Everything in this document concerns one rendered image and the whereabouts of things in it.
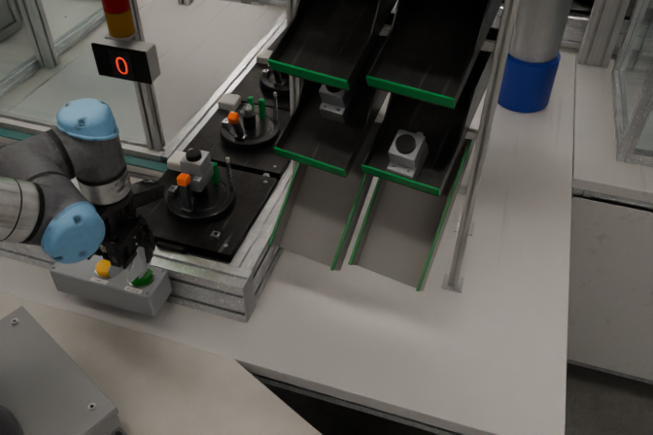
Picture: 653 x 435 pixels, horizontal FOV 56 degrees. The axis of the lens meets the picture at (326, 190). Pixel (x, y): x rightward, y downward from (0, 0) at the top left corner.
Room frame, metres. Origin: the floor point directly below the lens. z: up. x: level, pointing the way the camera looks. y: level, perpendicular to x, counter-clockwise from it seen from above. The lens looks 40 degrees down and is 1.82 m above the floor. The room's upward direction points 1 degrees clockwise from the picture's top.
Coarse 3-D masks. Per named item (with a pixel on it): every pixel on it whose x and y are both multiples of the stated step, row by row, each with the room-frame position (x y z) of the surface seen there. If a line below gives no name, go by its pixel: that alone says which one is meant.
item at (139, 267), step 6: (138, 252) 0.73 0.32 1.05; (144, 252) 0.73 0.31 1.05; (138, 258) 0.73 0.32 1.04; (144, 258) 0.73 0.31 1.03; (132, 264) 0.71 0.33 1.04; (138, 264) 0.72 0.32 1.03; (144, 264) 0.73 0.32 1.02; (132, 270) 0.71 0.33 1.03; (138, 270) 0.72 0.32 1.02; (144, 270) 0.73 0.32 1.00; (132, 276) 0.70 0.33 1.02; (138, 276) 0.74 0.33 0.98
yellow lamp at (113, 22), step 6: (126, 12) 1.11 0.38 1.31; (108, 18) 1.10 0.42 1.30; (114, 18) 1.10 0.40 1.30; (120, 18) 1.10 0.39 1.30; (126, 18) 1.11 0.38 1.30; (132, 18) 1.12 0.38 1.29; (108, 24) 1.10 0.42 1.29; (114, 24) 1.10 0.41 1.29; (120, 24) 1.10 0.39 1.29; (126, 24) 1.10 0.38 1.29; (132, 24) 1.12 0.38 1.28; (114, 30) 1.10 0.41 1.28; (120, 30) 1.10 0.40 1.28; (126, 30) 1.10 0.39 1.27; (132, 30) 1.11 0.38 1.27; (114, 36) 1.10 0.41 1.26; (120, 36) 1.10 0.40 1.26; (126, 36) 1.10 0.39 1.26
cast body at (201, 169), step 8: (192, 152) 0.95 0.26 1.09; (200, 152) 0.96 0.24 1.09; (208, 152) 0.97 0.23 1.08; (184, 160) 0.94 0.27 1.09; (192, 160) 0.94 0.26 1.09; (200, 160) 0.94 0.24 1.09; (208, 160) 0.96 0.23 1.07; (184, 168) 0.94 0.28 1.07; (192, 168) 0.93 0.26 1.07; (200, 168) 0.93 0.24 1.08; (208, 168) 0.96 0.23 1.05; (200, 176) 0.93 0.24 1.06; (208, 176) 0.95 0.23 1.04; (192, 184) 0.92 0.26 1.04; (200, 184) 0.92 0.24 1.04
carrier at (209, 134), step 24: (240, 96) 1.33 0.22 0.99; (216, 120) 1.25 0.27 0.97; (240, 120) 1.22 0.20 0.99; (264, 120) 1.22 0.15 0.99; (192, 144) 1.15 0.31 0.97; (216, 144) 1.15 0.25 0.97; (240, 144) 1.13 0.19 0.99; (264, 144) 1.14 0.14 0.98; (240, 168) 1.07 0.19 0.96; (264, 168) 1.06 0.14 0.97
